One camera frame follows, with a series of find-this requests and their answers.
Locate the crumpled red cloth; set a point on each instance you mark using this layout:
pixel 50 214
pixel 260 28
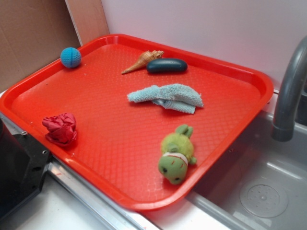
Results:
pixel 61 129

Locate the red plastic tray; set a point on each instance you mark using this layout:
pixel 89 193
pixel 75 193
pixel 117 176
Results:
pixel 118 142

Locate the dark teal oblong stone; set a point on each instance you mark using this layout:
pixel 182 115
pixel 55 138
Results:
pixel 166 65

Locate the brown cardboard panel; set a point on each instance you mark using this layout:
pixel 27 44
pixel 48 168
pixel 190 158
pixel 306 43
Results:
pixel 32 34

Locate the grey plastic faucet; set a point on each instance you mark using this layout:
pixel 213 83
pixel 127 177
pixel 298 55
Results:
pixel 291 106

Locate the blue knitted ball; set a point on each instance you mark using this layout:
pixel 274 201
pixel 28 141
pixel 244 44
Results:
pixel 70 57

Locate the brown spiral seashell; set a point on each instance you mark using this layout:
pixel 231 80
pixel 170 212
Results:
pixel 143 60

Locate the light blue terry cloth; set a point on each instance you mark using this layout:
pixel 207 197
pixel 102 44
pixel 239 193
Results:
pixel 176 97

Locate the green plush turtle toy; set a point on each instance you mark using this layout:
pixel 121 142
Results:
pixel 177 154

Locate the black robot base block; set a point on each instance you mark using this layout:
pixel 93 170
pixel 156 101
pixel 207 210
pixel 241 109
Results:
pixel 23 166

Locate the grey plastic sink basin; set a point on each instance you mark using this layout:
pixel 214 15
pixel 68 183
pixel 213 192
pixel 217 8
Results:
pixel 258 183

